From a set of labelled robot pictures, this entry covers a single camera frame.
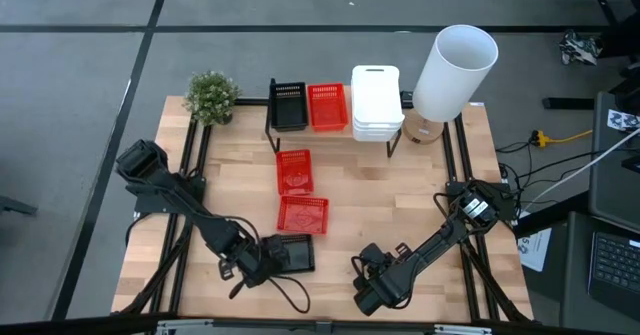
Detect small green potted plant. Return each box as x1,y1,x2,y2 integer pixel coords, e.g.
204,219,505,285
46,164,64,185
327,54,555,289
182,69,243,128

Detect yellow power cord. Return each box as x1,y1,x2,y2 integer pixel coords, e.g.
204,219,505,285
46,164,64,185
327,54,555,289
530,129,594,149

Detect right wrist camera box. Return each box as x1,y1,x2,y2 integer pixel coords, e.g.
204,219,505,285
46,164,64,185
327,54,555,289
357,242,397,277

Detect red slotted plastic basket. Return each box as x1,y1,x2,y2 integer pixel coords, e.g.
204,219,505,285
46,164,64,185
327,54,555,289
306,82,350,133
276,195,331,236
275,148,316,197

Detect black floor stand foot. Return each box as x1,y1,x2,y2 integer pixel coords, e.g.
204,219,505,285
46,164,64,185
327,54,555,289
0,194,39,216

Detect white shade wooden table lamp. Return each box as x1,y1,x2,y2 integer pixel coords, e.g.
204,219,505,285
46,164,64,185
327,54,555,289
401,23,500,146

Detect printed marker sheet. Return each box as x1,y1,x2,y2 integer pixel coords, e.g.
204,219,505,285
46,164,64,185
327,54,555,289
606,108,640,132

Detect dark laptop computer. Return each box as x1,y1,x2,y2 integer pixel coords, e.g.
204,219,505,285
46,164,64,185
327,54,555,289
587,230,640,309

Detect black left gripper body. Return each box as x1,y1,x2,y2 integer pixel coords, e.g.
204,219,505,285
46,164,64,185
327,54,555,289
235,235,282,290

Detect black aluminium table frame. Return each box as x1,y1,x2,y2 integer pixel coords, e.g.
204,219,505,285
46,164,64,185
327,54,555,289
112,94,535,335

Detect black slotted plastic basket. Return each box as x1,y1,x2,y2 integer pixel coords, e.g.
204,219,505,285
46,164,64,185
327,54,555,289
269,232,317,275
269,80,310,133

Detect white cable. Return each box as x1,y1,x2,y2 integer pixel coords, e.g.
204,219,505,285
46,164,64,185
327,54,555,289
519,127,640,211

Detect dark grey desk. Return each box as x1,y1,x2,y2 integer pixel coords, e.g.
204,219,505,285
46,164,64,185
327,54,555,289
559,90,640,335

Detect white printed paper sheet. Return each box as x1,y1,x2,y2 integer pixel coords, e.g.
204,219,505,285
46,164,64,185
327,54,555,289
517,212,554,274

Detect wooden shelf black metal legs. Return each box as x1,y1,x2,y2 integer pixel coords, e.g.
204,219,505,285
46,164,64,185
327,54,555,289
263,77,416,159

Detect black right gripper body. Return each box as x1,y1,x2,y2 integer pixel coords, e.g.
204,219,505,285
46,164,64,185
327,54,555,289
372,262,419,304

